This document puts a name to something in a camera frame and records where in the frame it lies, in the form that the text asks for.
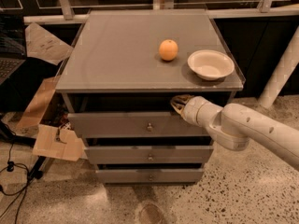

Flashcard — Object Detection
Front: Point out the grey bottom drawer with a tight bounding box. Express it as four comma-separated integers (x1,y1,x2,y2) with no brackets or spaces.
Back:
96,168,204,184

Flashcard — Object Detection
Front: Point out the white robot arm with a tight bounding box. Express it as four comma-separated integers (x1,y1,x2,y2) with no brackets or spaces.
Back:
170,94,299,170

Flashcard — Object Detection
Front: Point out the grey drawer cabinet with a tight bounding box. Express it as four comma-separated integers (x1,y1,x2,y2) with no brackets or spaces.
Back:
56,10,245,172

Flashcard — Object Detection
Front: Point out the white diagonal pole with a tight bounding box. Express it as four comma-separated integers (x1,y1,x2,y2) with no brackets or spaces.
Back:
258,27,299,108

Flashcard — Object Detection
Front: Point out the orange fruit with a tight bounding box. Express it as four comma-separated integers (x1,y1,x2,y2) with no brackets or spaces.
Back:
159,39,178,61

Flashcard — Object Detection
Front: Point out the white bowl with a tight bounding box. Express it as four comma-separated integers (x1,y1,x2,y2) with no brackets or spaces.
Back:
187,49,235,80

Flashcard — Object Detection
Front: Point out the black cable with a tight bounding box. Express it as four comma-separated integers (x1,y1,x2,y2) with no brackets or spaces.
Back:
0,121,45,224

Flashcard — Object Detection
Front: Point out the brown cardboard box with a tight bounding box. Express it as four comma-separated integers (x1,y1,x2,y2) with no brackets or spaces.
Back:
17,76,86,161

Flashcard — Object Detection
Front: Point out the grey middle drawer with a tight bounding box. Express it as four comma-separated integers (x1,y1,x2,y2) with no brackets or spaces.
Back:
85,146,213,164

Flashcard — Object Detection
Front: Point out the black laptop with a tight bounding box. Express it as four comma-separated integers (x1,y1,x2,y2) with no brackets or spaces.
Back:
0,14,26,84

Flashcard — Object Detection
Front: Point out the brown paper sheet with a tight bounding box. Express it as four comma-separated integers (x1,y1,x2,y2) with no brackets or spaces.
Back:
25,23,73,65

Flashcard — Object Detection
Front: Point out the grey drawer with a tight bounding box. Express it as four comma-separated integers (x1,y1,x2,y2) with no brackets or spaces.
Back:
85,146,213,164
96,168,204,184
68,112,208,138

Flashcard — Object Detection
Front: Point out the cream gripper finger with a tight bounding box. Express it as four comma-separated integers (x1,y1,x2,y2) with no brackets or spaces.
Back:
172,104,184,114
171,94,192,105

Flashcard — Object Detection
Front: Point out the grey top drawer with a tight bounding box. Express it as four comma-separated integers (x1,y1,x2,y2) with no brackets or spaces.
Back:
68,112,208,138

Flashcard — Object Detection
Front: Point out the metal window rail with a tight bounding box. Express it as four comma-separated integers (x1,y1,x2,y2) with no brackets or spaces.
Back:
24,0,299,24

